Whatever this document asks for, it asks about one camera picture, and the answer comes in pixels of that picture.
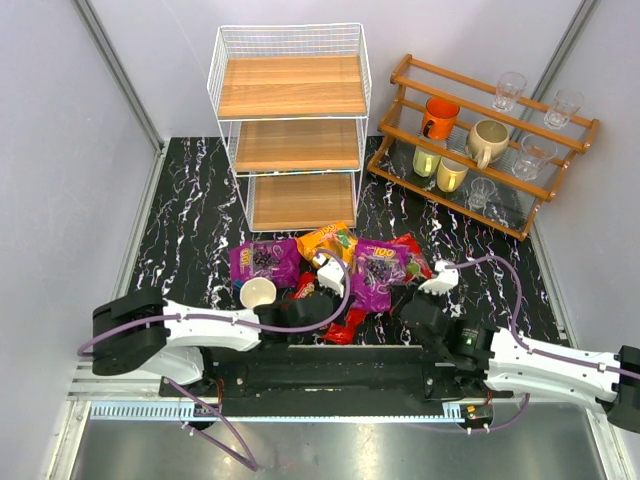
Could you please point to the white wire wooden shelf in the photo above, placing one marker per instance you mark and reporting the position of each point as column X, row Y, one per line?
column 292, row 105

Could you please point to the light green mug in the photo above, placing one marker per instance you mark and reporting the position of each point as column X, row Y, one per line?
column 425, row 162

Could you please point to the blue paper cup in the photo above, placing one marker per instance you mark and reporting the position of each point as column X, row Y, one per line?
column 256, row 292

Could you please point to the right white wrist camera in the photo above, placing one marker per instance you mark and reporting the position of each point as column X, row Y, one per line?
column 443, row 280

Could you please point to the clear glass top right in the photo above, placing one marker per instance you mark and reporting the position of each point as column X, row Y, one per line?
column 565, row 104

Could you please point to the clear glass bottom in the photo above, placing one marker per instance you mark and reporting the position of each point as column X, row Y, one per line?
column 481, row 190

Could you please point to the yellow orange candy bag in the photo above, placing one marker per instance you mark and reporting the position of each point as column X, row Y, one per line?
column 336, row 237

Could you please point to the wooden cup rack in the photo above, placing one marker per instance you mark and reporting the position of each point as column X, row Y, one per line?
column 443, row 141

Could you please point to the pale yellow mug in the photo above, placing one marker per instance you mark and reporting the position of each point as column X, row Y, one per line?
column 450, row 175

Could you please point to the red candy bag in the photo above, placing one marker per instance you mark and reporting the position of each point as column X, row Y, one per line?
column 343, row 329
column 417, row 268

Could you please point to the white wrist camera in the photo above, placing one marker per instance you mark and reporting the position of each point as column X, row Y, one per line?
column 330, row 273
column 443, row 280

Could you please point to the orange mug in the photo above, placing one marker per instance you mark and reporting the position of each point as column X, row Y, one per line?
column 439, row 118

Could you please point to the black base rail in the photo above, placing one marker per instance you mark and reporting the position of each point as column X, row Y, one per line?
column 279, row 380

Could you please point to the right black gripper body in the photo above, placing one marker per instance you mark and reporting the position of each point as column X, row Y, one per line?
column 422, row 307

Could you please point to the clear glass middle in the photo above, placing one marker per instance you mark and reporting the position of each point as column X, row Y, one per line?
column 533, row 155

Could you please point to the clear glass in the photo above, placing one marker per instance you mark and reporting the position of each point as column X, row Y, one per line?
column 533, row 155
column 565, row 104
column 481, row 190
column 509, row 89

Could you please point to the beige large mug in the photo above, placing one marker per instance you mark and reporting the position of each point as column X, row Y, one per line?
column 486, row 142

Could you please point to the red candy bag right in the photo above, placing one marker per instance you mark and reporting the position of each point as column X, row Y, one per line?
column 417, row 268

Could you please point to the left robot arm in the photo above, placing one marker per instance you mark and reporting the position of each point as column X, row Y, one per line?
column 144, row 331

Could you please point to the purple grape candy bag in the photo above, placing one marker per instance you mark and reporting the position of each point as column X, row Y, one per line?
column 377, row 267

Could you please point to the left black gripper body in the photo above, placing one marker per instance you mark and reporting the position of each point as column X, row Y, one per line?
column 322, row 304

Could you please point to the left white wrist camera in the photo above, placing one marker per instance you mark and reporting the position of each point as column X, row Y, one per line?
column 330, row 273

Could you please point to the red candy bag left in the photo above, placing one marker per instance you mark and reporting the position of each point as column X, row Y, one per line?
column 343, row 329

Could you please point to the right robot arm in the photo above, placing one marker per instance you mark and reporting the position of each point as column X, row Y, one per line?
column 482, row 354

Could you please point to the clear glass top left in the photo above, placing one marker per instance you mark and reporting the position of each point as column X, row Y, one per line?
column 509, row 89

